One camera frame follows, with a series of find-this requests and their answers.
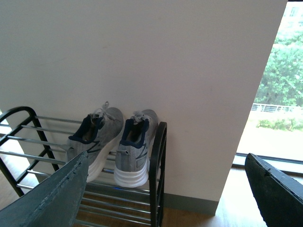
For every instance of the grey knit sneaker navy collar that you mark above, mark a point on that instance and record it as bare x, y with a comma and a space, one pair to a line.
131, 166

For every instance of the black metal shoe rack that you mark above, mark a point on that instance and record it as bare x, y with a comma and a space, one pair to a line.
28, 157

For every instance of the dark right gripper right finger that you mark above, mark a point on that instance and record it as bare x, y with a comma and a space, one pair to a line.
278, 196

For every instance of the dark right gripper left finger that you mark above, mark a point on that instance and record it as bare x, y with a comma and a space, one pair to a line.
54, 202

